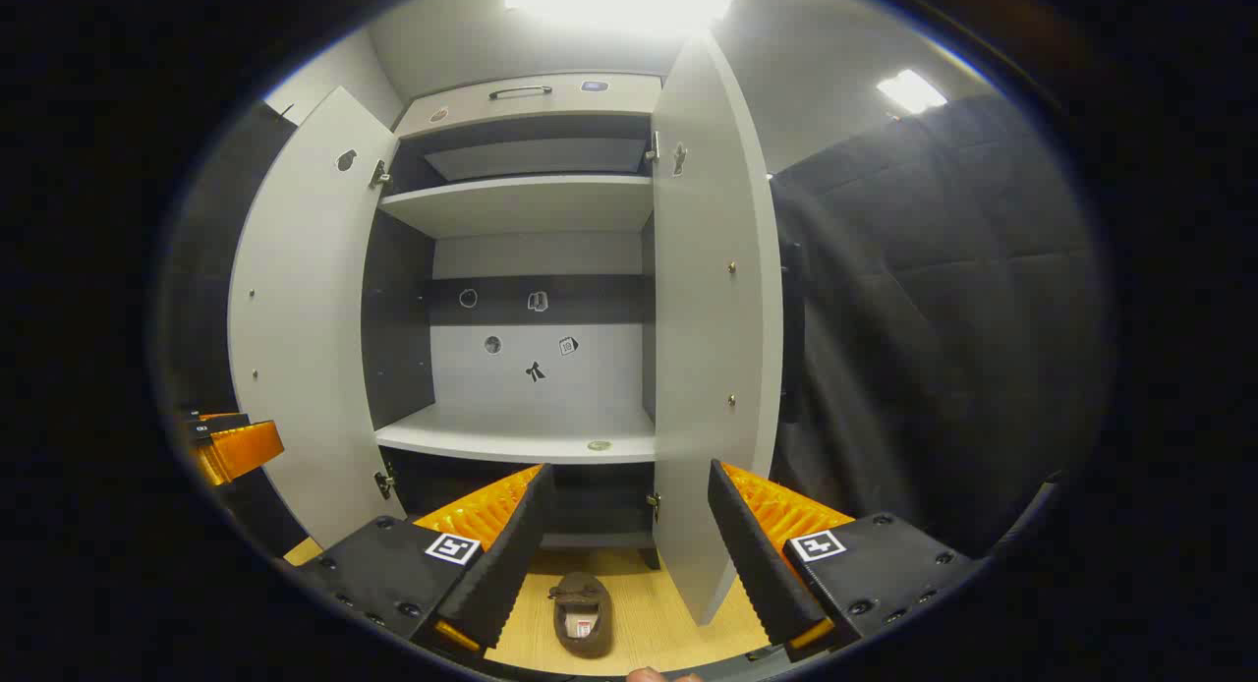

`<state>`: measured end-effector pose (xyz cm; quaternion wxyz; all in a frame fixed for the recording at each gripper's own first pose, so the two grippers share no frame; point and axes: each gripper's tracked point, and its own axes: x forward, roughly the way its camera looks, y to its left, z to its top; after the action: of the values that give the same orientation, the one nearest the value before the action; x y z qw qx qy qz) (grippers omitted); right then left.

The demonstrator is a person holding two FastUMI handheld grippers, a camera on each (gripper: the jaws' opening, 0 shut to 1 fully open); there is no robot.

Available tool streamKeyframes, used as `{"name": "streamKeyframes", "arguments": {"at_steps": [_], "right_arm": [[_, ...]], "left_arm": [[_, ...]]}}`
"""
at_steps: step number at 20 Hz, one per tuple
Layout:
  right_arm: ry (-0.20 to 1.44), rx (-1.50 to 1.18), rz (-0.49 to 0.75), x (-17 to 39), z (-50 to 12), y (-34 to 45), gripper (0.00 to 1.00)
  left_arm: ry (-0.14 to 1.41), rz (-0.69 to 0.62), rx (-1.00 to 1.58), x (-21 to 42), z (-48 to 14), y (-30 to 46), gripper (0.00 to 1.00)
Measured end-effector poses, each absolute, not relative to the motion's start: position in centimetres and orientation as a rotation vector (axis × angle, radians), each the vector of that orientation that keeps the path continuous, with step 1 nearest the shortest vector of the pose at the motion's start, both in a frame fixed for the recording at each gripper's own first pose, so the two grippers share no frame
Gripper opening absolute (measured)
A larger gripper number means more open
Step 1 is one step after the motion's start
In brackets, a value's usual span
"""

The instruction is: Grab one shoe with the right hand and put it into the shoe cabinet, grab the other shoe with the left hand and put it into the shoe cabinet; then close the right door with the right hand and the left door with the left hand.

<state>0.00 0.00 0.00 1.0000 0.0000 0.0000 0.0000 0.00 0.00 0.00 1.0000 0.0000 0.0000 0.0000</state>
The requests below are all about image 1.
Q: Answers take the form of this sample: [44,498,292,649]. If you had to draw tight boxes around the grey and beige shoe cabinet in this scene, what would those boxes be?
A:
[362,71,665,571]

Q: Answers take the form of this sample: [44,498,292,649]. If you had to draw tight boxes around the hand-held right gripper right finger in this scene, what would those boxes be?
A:
[708,459,987,661]

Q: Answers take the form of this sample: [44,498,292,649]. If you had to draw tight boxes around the brown fuzzy shoe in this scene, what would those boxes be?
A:
[548,571,615,660]

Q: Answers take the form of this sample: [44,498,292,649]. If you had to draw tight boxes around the black door handle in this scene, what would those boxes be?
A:
[781,240,809,426]

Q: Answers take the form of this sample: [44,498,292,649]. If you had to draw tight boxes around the small ceiling light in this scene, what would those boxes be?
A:
[877,69,949,115]

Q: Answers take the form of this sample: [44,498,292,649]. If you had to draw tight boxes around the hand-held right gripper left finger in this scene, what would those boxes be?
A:
[293,463,557,655]

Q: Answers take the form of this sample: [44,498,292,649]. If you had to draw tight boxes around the beige shoe cabinet door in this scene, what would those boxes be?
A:
[228,85,406,550]
[651,33,784,626]

